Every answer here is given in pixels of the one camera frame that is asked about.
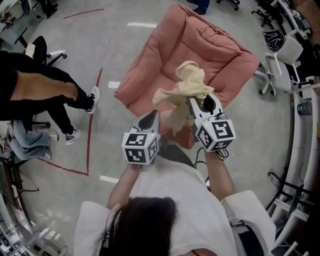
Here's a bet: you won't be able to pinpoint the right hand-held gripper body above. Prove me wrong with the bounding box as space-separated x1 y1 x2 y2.
193 113 237 153

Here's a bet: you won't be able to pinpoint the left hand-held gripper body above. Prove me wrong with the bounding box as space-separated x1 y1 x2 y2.
121 126 161 165

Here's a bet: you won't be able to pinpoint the cream yellow cloth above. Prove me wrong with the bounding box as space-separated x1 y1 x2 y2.
152 60 216 138

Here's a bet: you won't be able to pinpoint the pink padded armchair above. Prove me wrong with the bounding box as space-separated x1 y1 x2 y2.
113 3 261 151

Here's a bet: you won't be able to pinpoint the person's right forearm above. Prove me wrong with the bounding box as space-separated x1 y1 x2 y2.
203 149 235 202

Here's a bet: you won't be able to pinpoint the person's left forearm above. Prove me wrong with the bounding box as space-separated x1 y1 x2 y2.
107 163 141 211

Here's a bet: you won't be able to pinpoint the person's dark trousers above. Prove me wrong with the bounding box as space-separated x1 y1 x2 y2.
156 142 196 169

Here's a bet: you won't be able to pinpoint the red floor tape line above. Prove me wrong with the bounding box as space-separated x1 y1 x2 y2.
36 67 104 177

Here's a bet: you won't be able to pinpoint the white office chair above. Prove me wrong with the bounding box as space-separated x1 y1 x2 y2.
254 35 305 96

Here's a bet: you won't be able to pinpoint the person's white shirt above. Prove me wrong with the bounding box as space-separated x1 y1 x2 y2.
73 162 276 256

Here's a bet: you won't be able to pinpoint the white metal shelf rack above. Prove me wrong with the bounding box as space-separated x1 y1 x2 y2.
271 82 320 256

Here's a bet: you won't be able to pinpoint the black mesh pen cup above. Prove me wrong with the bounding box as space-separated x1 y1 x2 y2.
296 99 313 116

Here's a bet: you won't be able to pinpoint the black metal stand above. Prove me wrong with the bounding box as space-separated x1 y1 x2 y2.
265 169 316 221

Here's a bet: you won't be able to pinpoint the black white patterned bag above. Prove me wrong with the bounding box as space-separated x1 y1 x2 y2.
264 29 286 53

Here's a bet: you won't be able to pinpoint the black office chair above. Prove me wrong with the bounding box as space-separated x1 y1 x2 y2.
251 0 285 28
216 0 241 11
24 35 68 66

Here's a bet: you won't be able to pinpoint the black crossbody bag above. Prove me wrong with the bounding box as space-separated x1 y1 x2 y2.
224 217 266 256

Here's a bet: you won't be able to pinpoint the white office desk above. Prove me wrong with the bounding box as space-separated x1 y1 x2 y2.
271 0 313 40
0 0 28 50

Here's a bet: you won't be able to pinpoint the dark red floor tape strip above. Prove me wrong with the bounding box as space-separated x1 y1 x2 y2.
63 8 105 20

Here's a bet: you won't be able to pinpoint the cream folded cloth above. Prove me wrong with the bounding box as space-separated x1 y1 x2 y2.
25 43 36 60

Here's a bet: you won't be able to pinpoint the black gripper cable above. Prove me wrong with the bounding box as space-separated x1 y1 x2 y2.
194 146 230 171

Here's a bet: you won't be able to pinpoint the black metal frame rack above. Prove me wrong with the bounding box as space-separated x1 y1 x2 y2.
0 159 40 201

